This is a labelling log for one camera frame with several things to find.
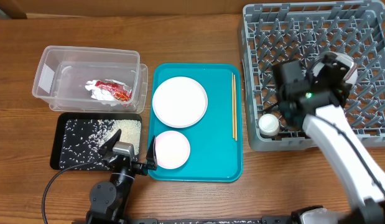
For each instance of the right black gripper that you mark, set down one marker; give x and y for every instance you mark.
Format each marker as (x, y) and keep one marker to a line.
(343, 89)

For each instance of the white tissue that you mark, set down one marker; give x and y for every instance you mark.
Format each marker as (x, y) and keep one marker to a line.
(90, 87)

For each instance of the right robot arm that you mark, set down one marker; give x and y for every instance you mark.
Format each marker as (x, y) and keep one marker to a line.
(313, 100)

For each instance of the white plastic cup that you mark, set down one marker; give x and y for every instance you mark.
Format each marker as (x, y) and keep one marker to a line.
(268, 125)

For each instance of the black tray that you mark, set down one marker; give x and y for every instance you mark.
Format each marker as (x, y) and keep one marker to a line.
(63, 118)

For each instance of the clear plastic bin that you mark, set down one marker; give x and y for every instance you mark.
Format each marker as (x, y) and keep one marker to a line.
(63, 71)

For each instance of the pink round plate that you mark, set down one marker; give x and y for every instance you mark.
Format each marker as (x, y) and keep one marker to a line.
(180, 102)

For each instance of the grey dish rack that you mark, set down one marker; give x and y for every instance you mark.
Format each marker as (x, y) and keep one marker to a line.
(271, 33)

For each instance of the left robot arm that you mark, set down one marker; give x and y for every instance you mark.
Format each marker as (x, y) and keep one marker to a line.
(108, 199)

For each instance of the red snack wrapper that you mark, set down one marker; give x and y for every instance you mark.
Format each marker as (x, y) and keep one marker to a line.
(113, 90)

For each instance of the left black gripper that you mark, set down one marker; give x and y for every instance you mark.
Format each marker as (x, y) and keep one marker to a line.
(150, 158)

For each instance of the teal plastic tray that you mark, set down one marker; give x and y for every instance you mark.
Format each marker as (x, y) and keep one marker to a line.
(215, 156)

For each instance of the wooden chopstick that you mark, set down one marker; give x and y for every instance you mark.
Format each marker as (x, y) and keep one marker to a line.
(232, 103)
(235, 134)

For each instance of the pile of rice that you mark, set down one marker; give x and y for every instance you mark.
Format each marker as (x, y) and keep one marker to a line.
(83, 137)

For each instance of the pink small bowl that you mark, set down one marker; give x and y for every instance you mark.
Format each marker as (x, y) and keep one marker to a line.
(172, 149)

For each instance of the grey bowl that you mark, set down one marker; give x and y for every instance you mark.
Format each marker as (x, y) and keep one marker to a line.
(333, 68)

